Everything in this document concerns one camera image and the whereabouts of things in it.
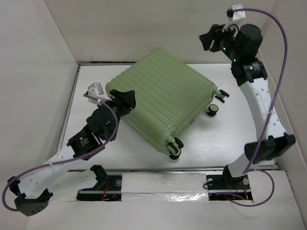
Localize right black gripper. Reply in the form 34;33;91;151
199;21;241;62

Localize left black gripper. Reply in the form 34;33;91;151
98;90;136;140

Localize green hard-shell suitcase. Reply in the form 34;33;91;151
105;48;229;160

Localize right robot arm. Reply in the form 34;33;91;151
199;24;296;188

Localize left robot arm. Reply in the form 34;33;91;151
8;90;136;217

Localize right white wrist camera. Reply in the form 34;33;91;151
223;4;246;31

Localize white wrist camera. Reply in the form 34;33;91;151
223;4;246;31
84;82;111;105

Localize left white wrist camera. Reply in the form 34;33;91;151
84;82;111;105

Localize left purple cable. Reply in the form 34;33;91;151
1;94;119;213

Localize purple cable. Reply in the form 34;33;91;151
225;8;287;204
1;94;119;213

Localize metal mounting rail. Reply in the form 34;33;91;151
76;170;278;206

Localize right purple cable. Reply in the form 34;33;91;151
225;8;287;204

